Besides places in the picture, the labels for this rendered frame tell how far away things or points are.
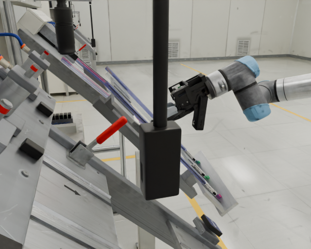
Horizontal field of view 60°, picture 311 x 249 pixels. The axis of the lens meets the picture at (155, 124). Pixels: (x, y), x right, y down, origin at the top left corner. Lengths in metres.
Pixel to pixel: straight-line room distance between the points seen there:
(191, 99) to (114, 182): 0.39
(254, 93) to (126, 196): 0.50
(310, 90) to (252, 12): 8.56
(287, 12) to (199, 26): 3.05
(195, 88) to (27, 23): 0.87
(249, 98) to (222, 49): 8.19
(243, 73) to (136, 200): 0.50
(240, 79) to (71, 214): 0.64
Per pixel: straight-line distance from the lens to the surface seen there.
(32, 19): 1.41
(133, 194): 0.55
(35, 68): 0.25
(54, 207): 0.34
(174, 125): 0.15
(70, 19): 0.30
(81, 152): 0.45
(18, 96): 0.25
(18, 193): 0.20
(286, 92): 0.95
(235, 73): 0.84
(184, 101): 0.82
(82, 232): 0.34
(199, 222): 0.69
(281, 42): 10.23
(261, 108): 0.86
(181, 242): 0.56
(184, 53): 8.50
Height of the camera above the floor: 1.26
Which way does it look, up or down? 22 degrees down
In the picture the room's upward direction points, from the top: straight up
